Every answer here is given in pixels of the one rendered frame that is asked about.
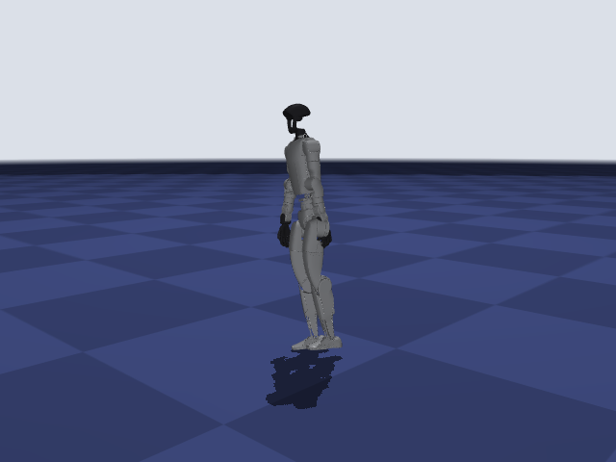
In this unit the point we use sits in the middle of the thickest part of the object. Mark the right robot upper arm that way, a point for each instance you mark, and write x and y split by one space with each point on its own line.
287 182

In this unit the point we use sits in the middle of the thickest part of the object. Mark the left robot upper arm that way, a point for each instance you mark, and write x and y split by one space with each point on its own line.
312 149

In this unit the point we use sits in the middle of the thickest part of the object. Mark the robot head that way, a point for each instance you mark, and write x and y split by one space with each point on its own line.
295 112

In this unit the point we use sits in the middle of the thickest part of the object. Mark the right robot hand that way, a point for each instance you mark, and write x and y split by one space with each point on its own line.
284 231

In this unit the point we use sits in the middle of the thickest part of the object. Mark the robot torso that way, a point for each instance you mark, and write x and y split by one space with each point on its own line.
298 170

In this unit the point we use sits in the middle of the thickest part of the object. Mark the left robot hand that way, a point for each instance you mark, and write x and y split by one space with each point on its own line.
325 240

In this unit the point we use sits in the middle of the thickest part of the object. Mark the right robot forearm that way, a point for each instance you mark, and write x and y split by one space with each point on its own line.
288 204

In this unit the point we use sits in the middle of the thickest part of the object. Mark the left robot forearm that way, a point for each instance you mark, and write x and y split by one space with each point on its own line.
317 200

